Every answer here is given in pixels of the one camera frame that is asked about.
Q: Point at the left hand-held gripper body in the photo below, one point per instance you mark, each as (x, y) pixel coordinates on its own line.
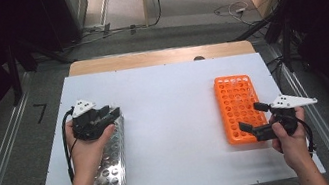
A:
(88, 127)

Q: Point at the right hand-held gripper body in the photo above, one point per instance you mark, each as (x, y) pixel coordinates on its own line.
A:
(289, 102)

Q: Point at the orange plastic test tube rack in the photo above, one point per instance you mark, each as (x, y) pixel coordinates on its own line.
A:
(235, 101)

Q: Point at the silver metal test tube rack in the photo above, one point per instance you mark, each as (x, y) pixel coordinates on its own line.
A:
(113, 162)

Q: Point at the person's left hand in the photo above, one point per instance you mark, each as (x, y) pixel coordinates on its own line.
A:
(87, 156)

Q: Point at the person's right hand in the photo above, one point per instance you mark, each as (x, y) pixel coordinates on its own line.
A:
(293, 148)

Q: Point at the black tripod stand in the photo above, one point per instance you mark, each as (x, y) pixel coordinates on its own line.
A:
(286, 45)
(15, 80)

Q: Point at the white board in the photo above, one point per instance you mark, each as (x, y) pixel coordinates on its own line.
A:
(174, 121)

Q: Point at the wooden table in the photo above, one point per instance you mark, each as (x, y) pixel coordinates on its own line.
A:
(146, 58)

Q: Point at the dark round grommet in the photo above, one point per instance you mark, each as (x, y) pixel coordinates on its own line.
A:
(199, 58)

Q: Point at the dark cabinet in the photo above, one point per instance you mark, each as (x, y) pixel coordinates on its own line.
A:
(61, 15)

